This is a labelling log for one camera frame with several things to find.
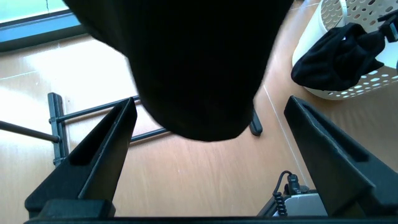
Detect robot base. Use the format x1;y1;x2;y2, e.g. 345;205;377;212
256;170;329;218

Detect black t-shirt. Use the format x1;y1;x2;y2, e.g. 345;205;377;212
290;22;387;92

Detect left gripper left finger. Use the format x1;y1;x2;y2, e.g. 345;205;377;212
24;96;138;218

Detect black coiled cable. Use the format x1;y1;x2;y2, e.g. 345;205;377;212
272;169;296;217

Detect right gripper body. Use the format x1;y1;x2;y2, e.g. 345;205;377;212
377;11;398;44

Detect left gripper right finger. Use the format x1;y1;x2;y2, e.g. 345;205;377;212
283;95;398;218

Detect white laundry basket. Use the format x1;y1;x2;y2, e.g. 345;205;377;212
291;0;398;101

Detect black clothes rack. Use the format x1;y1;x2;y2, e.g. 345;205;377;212
0;91;264;168

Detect black trousers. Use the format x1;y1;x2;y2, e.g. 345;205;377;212
62;0;295;142

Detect window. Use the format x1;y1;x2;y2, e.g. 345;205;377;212
0;0;86;52

